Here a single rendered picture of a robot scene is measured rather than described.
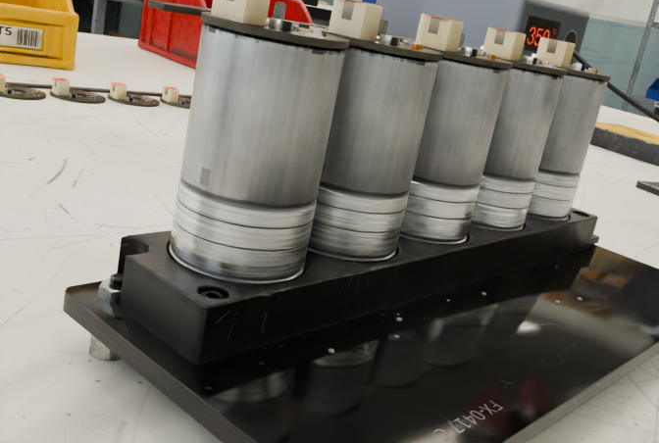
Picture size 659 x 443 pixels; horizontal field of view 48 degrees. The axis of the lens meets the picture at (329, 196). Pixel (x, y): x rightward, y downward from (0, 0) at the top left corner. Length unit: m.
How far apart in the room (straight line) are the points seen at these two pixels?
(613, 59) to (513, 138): 5.31
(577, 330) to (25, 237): 0.13
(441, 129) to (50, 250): 0.09
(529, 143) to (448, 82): 0.04
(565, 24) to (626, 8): 4.85
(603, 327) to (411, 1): 0.52
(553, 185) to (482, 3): 0.42
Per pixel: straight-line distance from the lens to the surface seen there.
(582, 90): 0.21
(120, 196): 0.23
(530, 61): 0.19
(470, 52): 0.16
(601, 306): 0.19
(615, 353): 0.16
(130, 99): 0.37
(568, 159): 0.21
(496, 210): 0.19
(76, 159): 0.26
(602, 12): 5.60
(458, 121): 0.16
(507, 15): 0.61
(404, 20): 0.67
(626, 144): 0.56
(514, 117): 0.18
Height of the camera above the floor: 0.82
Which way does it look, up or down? 15 degrees down
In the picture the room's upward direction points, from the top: 11 degrees clockwise
